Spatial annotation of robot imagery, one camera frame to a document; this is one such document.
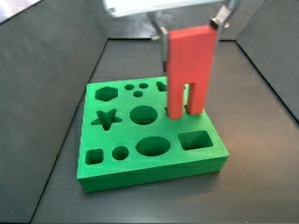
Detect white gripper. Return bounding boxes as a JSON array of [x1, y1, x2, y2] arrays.
[[103, 0, 238, 70]]

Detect red double-square peg object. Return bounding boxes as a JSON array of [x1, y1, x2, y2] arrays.
[[165, 25, 217, 119]]

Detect green shape-sorter board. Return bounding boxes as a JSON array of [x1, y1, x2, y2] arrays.
[[77, 77, 229, 193]]

